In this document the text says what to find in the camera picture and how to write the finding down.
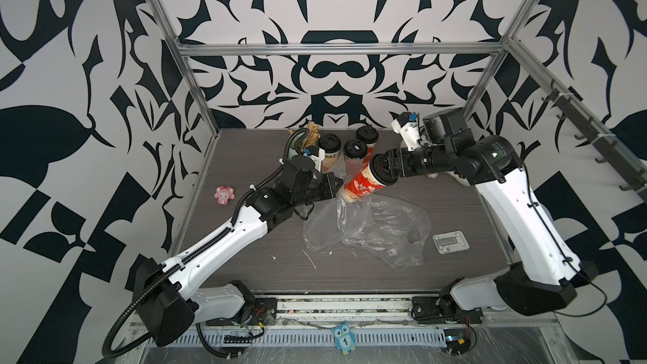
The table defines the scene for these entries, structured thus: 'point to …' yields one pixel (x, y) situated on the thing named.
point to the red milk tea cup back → (370, 135)
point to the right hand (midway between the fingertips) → (383, 159)
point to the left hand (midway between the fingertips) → (341, 176)
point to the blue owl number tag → (344, 337)
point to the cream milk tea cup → (331, 143)
